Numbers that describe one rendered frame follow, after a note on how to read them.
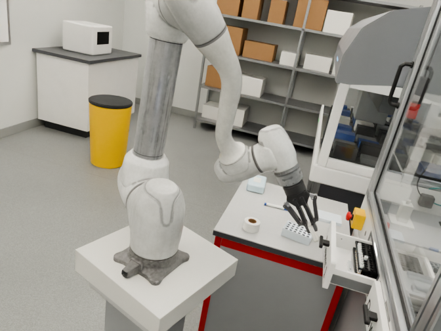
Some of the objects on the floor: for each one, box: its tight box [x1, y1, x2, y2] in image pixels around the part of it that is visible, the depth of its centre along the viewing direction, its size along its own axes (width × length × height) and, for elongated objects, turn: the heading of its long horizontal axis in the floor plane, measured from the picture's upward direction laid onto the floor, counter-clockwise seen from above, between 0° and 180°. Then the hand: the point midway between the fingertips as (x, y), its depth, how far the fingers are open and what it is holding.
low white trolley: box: [198, 179, 350, 331], centre depth 194 cm, size 58×62×76 cm
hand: (313, 231), depth 134 cm, fingers closed
